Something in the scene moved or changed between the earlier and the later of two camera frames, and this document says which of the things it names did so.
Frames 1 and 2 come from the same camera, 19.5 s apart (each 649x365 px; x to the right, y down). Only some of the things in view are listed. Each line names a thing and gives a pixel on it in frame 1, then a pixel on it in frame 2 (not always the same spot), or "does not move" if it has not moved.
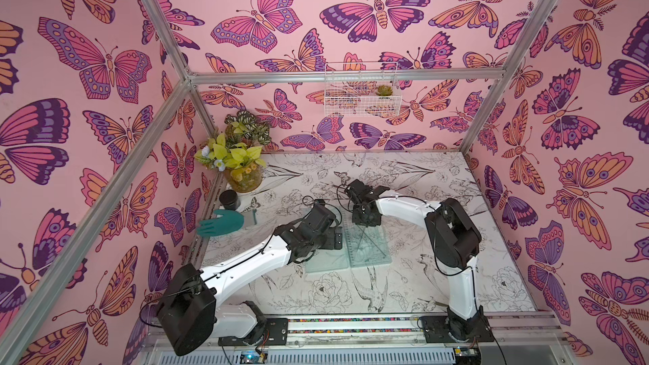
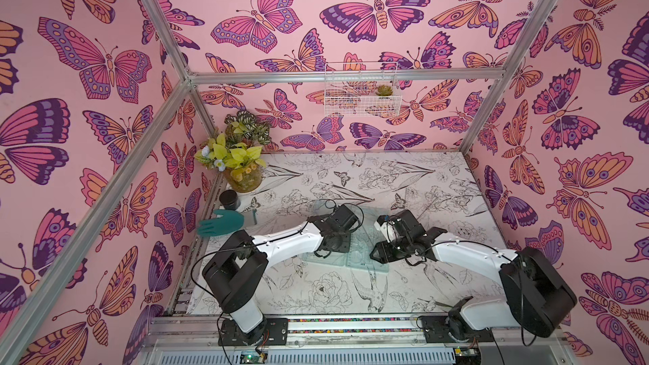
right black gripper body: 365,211 to 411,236
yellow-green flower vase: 242,166 does not move
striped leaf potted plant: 246,127 does not move
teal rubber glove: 229,221 does not move
